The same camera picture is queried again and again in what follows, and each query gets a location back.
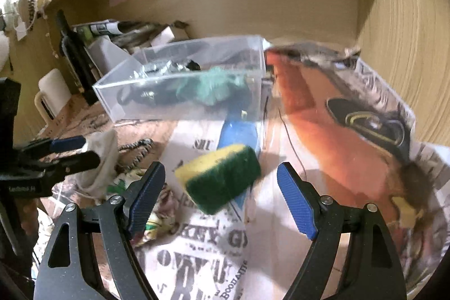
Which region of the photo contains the teal knitted cloth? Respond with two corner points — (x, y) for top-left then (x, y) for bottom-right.
(175, 67), (251, 107)

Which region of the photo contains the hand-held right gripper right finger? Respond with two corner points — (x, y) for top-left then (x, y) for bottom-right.
(276, 162), (408, 300)

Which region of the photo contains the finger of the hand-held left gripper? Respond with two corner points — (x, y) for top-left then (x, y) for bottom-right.
(21, 150), (101, 181)
(14, 136), (87, 156)

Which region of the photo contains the blue sponge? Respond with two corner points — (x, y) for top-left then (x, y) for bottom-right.
(217, 112), (261, 211)

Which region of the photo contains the thin black cable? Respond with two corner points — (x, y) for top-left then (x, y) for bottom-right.
(278, 107), (310, 181)

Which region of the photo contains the rolled printed tube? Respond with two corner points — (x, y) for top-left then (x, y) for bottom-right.
(72, 20), (122, 38)

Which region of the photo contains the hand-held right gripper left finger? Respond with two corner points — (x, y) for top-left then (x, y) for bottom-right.
(33, 161), (166, 300)

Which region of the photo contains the white mug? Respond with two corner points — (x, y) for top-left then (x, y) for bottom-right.
(35, 68), (73, 123)

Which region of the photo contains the white cloth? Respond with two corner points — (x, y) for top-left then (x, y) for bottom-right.
(76, 129), (119, 199)

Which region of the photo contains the black stand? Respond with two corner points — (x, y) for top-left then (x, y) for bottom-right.
(56, 9), (100, 106)

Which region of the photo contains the clear plastic box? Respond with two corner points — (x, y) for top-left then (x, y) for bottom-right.
(92, 35), (267, 123)

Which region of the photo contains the black item in box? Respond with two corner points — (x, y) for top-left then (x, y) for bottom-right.
(117, 85), (176, 106)

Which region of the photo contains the white paper box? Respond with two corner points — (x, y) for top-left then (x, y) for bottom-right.
(87, 36), (131, 76)

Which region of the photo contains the yellow green sponge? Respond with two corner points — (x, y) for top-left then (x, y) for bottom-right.
(175, 144), (261, 215)

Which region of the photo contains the printed newspaper sheet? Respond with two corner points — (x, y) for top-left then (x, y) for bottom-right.
(135, 43), (450, 300)

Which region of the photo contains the black white braided cord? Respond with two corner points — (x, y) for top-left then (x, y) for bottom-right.
(116, 138), (154, 174)

